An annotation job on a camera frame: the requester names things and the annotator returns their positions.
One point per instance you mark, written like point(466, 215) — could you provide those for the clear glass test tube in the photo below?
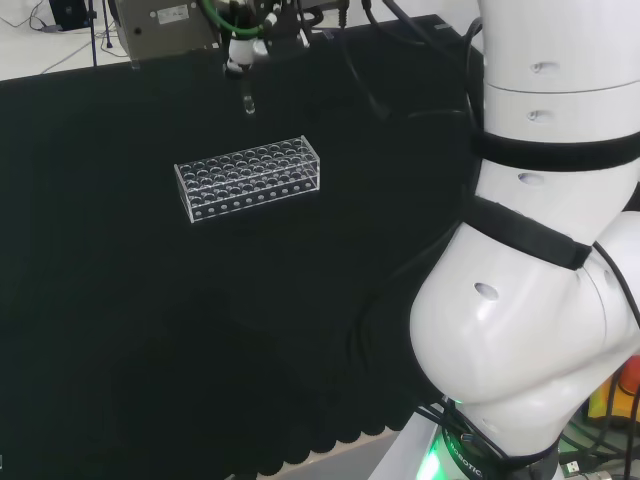
point(248, 104)

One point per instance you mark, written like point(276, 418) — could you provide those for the clear plastic test tube rack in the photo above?
point(250, 177)

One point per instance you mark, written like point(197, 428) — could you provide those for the black bench cloth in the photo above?
point(200, 300)

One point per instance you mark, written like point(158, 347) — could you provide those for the grey metal box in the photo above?
point(165, 25)

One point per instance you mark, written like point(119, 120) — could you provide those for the dark tripod pole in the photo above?
point(93, 35)

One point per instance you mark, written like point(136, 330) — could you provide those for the yellow stop button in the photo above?
point(622, 397)

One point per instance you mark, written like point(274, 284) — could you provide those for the black device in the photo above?
point(66, 12)

